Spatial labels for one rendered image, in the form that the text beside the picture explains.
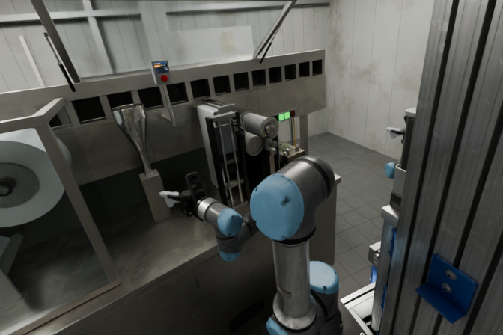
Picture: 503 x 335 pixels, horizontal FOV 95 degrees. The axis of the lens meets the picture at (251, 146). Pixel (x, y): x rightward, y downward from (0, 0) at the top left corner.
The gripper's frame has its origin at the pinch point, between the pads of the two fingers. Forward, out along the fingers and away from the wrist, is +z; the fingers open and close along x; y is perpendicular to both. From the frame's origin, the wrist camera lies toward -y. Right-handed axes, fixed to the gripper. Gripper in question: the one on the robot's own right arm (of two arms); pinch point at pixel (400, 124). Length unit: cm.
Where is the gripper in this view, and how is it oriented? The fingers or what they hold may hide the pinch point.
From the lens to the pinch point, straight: 153.6
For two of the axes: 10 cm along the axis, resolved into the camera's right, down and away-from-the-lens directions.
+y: 2.4, 9.0, 3.6
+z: 0.9, -3.9, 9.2
